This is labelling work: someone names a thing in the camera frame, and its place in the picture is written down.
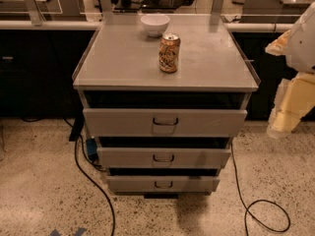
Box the grey bottom drawer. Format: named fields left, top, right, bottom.
left=107, top=176, right=220, bottom=193

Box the grey drawer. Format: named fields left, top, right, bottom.
left=107, top=176, right=220, bottom=193
left=97, top=147, right=230, bottom=169
left=83, top=108, right=247, bottom=138

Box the blue power adapter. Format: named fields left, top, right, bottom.
left=86, top=139, right=97, bottom=161

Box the grey middle drawer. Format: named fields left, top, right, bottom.
left=97, top=147, right=230, bottom=169

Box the grey metal drawer cabinet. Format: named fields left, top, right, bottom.
left=74, top=14, right=259, bottom=182

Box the white horizontal rail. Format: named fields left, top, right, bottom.
left=0, top=21, right=293, bottom=32

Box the orange soda can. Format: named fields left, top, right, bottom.
left=158, top=32, right=181, bottom=74

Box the black cable right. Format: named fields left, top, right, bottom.
left=230, top=141, right=291, bottom=236

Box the grey top drawer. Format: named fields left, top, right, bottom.
left=83, top=108, right=247, bottom=138

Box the white ceramic bowl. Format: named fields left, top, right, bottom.
left=141, top=14, right=170, bottom=36

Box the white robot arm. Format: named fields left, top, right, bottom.
left=265, top=3, right=315, bottom=139

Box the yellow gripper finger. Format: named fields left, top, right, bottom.
left=267, top=73, right=315, bottom=139
left=265, top=29, right=290, bottom=56

